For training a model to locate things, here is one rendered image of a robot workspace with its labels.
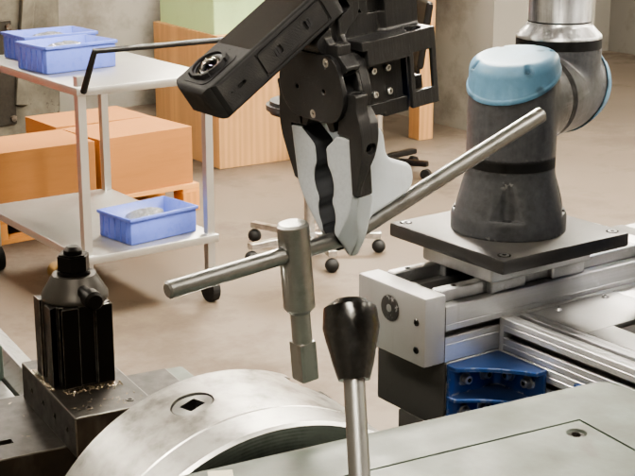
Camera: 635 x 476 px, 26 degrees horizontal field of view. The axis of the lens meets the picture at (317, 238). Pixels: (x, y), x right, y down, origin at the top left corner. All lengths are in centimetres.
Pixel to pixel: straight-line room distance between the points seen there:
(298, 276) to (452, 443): 15
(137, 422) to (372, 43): 36
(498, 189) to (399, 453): 87
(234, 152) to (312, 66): 649
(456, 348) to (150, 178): 474
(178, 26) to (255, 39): 678
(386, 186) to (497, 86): 81
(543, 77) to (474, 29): 656
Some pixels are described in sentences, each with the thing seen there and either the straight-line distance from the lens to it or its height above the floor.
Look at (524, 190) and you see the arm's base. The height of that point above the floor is 123.
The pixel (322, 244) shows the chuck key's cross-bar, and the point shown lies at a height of 138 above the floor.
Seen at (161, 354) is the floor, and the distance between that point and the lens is 469.
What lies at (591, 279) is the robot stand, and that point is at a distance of 187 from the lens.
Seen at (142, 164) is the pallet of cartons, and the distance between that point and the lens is 635.
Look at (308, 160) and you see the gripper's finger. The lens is 94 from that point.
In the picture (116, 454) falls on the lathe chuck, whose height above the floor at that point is 120.
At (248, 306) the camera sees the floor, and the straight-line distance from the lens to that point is 515.
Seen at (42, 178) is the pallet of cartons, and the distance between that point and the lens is 611.
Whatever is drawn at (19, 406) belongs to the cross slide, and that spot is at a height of 97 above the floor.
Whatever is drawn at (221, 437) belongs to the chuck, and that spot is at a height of 123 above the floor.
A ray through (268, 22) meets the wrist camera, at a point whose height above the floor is 154.
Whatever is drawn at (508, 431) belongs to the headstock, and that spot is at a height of 126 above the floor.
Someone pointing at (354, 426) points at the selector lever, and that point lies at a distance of 75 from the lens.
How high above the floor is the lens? 164
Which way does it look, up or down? 16 degrees down
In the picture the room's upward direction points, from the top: straight up
